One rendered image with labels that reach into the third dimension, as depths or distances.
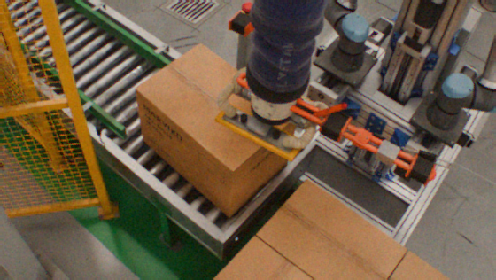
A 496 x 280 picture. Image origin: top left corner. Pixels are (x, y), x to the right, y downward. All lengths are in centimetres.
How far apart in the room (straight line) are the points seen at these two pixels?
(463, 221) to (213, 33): 218
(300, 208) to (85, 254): 124
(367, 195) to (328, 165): 28
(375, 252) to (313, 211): 35
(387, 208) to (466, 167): 82
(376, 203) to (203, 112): 120
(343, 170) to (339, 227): 64
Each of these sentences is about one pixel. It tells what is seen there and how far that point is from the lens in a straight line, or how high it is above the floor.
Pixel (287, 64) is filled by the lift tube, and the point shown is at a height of 149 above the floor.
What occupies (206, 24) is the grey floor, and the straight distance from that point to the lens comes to 404.
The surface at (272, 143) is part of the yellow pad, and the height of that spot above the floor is 111.
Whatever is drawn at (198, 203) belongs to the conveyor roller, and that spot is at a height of 55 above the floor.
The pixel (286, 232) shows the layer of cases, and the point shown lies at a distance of 245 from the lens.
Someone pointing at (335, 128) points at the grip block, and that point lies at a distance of 192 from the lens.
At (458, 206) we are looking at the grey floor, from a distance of 345.
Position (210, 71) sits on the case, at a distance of 242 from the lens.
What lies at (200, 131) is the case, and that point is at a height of 95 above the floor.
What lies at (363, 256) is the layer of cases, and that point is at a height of 54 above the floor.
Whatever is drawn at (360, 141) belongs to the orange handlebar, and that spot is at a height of 123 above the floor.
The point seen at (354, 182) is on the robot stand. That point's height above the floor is 21.
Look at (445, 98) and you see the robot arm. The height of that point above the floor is 120.
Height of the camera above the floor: 273
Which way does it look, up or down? 54 degrees down
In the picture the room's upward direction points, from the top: 6 degrees clockwise
